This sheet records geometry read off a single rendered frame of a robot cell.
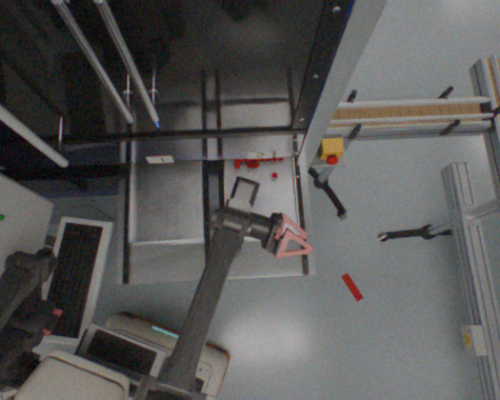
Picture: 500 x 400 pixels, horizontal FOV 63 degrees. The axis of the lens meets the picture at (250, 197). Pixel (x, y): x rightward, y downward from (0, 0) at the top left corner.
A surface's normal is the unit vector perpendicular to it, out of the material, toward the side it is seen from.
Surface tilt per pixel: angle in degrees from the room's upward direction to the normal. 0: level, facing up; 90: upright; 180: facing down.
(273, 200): 0
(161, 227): 0
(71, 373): 42
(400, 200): 0
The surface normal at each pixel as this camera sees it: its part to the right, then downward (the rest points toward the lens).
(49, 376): 0.24, -0.80
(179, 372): 0.18, -0.57
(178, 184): 0.02, -0.25
